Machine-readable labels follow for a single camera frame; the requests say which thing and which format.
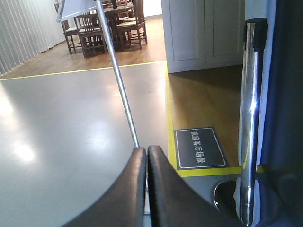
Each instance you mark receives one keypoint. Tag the steel sign stand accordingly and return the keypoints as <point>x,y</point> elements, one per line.
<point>73,8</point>

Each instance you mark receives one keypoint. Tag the wooden chair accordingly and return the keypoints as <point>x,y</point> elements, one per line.
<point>69,32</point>

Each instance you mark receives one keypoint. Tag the black stanchion post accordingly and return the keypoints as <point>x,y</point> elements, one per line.
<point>255,36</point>

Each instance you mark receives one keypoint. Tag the open fridge door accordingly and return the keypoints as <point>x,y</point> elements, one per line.
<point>283,133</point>

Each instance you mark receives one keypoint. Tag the black floor sign plate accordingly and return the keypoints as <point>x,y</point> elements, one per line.
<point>199,148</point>

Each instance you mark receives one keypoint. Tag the wooden dining table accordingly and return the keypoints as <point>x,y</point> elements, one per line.
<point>113,27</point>

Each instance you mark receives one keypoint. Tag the white panelled cabinet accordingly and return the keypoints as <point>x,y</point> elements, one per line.
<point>202,34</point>

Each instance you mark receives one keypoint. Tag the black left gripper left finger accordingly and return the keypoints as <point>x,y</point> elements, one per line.
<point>122,205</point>

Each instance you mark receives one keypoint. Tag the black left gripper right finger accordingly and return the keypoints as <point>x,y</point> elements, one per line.
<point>173,202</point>

